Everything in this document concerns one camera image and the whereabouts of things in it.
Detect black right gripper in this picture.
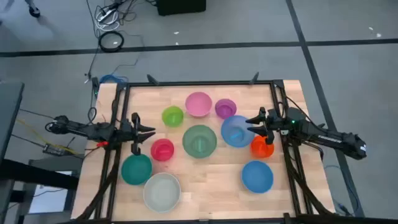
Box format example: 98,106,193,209
245,106,289,146

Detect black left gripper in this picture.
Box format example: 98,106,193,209
119,112,156,156

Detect large light blue plastic bowl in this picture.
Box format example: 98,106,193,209
220,114,256,148

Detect small light green plastic bowl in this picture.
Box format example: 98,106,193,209
161,105,185,128

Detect teal plastic bowl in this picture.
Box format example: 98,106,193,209
121,153,153,186

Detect large green plastic bowl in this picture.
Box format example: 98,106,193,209
182,124,218,159

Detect pink plastic bowl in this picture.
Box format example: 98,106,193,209
185,91,213,118

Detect large white plastic bowl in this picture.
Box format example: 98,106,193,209
142,172,182,214

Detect small red plastic bowl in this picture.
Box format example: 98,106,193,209
150,138,175,162

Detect small orange plastic bowl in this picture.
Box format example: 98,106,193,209
250,134,275,159

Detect small purple plastic bowl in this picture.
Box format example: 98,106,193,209
214,98,238,120

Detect small black electronics box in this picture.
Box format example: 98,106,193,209
42,143,68,157

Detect white panel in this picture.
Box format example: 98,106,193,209
29,184,74,215

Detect black table beam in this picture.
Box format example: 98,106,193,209
0,158,79,190

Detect power strip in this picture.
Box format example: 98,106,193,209
96,7,118,22

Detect grey desk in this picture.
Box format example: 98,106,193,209
0,81,25,163

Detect chair leg with caster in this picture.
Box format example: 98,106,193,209
24,0,42,18

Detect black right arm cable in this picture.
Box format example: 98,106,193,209
284,95,312,122

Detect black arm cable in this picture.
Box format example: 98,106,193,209
87,106,98,124
284,95,312,122

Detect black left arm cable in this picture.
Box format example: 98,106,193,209
87,106,98,124

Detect blue cable coil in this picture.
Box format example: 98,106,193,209
99,74,129,85

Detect black aluminium frame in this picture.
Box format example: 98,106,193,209
71,72,338,224

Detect black cable coil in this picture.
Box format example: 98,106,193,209
98,30,125,53

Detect yellow cable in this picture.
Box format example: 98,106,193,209
17,119,80,156

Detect blue floor cable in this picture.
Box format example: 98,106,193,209
324,164,361,216

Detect white cable coil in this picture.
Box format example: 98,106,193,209
95,11,121,32

